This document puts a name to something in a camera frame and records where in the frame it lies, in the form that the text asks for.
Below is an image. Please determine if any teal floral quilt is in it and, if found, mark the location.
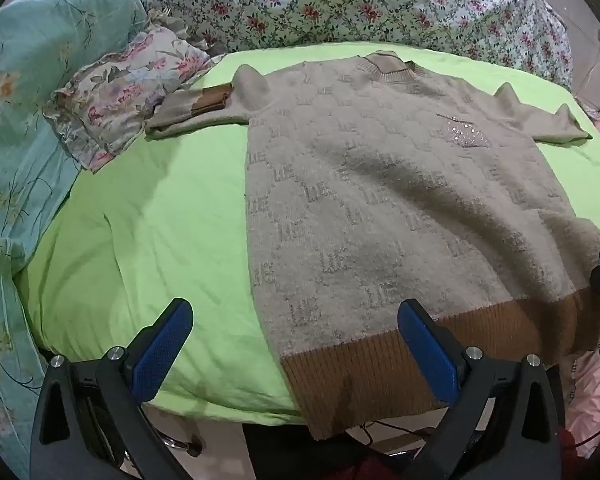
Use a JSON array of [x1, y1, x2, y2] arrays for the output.
[[0, 0, 153, 480]]

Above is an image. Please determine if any white red-flowered duvet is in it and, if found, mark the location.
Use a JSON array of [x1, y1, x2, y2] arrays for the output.
[[139, 0, 575, 100]]

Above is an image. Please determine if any ruffled floral pillow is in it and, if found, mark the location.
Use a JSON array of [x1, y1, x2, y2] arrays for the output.
[[42, 10, 223, 175]]

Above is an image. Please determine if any lime green bed sheet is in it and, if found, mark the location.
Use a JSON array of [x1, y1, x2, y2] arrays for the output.
[[17, 44, 600, 423]]

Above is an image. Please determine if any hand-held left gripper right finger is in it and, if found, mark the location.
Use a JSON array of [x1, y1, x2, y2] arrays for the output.
[[397, 298, 563, 480]]

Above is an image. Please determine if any beige knit sweater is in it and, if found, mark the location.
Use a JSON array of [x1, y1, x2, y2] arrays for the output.
[[145, 51, 600, 442]]

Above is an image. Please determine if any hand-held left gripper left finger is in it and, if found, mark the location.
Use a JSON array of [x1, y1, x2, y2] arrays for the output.
[[30, 297, 196, 480]]

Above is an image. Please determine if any pink printed cloth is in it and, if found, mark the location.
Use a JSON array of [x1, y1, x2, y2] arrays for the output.
[[562, 304, 600, 461]]

